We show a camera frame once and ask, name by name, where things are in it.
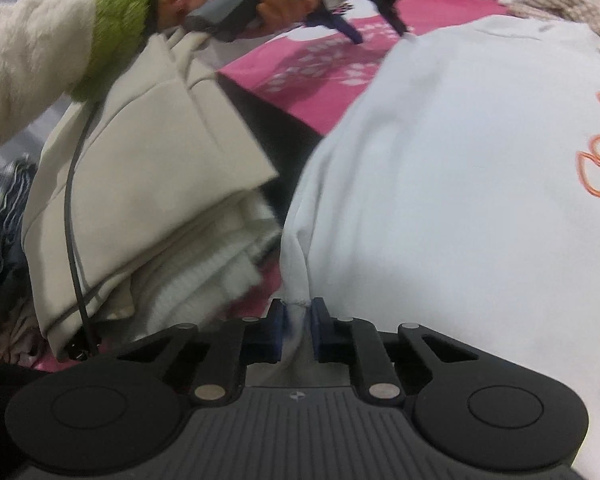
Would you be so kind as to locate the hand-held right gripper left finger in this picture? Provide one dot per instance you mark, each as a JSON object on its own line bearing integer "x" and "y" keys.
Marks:
{"x": 277, "y": 331}

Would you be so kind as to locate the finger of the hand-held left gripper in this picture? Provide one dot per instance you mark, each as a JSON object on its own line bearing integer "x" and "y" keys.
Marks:
{"x": 337, "y": 22}
{"x": 390, "y": 10}

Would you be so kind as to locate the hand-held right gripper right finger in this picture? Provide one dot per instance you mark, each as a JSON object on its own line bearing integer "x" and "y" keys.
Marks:
{"x": 319, "y": 331}

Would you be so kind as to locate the white sweatshirt orange print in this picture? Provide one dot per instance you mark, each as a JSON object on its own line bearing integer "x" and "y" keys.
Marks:
{"x": 455, "y": 185}

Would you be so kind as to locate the person's left forearm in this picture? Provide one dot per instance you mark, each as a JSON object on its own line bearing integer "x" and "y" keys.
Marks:
{"x": 30, "y": 60}

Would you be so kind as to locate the pink floral bed sheet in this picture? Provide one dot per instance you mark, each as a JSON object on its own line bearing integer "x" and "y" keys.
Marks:
{"x": 320, "y": 70}

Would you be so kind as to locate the white ribbed folded garment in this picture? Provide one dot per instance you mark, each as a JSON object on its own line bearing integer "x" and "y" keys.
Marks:
{"x": 195, "y": 280}

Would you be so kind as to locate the black cloth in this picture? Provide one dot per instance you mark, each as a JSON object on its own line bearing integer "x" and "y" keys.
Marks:
{"x": 280, "y": 140}

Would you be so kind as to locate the beige knit sweater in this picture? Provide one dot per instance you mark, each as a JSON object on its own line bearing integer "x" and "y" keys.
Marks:
{"x": 555, "y": 0}

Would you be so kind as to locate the cream folded garment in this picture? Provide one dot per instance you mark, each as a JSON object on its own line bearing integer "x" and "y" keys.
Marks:
{"x": 130, "y": 160}

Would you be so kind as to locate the pale pink cloth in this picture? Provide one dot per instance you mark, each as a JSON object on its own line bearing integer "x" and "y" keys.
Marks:
{"x": 15, "y": 320}

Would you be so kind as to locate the striped dark cloth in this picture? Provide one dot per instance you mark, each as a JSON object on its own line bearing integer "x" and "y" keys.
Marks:
{"x": 0, "y": 210}

